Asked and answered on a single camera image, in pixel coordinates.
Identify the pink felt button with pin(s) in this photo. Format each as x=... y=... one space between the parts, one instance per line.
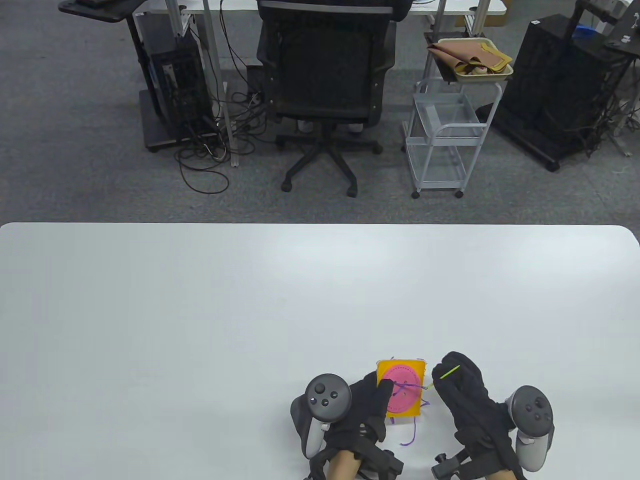
x=410 y=375

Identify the black computer tower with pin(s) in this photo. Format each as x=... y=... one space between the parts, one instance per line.
x=177 y=80

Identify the grey right hand controller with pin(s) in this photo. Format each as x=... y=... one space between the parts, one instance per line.
x=532 y=410

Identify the purple thread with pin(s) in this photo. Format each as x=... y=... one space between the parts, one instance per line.
x=415 y=435

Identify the person's right hand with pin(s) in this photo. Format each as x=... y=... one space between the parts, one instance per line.
x=470 y=400

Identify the beige plastic tray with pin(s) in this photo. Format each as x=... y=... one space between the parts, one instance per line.
x=500 y=74

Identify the grey left hand controller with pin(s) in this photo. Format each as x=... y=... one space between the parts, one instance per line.
x=327 y=395

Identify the person's left forearm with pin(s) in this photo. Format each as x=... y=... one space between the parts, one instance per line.
x=342 y=467

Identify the black equipment cart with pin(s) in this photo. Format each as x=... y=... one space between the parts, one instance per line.
x=555 y=80

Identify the white desk with aluminium legs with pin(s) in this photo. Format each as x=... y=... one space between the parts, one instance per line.
x=200 y=6

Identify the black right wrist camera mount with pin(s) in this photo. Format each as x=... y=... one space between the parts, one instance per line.
x=450 y=467

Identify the grey hand controller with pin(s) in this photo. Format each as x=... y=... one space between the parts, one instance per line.
x=327 y=395
x=532 y=410

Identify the lime green plastic needle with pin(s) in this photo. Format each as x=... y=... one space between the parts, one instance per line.
x=449 y=372

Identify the yellow felt square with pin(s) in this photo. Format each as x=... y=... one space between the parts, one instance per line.
x=382 y=367

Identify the cardboard box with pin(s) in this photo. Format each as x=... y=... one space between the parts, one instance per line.
x=492 y=20

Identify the black side stand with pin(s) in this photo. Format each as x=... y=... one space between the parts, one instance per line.
x=100 y=7

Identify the brown cloth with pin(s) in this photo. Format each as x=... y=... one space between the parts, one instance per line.
x=460 y=55

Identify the person's left hand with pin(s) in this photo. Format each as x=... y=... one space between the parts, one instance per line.
x=365 y=405

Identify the black office chair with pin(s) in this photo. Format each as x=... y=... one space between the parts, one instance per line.
x=325 y=70

